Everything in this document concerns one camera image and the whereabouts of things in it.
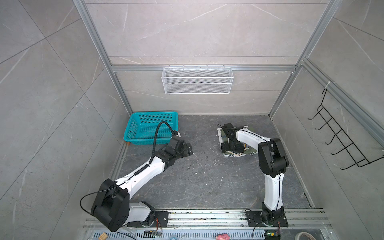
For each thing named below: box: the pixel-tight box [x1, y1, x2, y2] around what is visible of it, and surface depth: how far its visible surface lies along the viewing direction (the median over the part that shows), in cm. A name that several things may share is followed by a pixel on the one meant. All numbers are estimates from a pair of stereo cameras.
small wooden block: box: [98, 231, 108, 240], surface depth 70 cm
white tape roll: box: [294, 231, 317, 240], surface depth 70 cm
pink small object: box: [216, 233, 231, 240], surface depth 67 cm
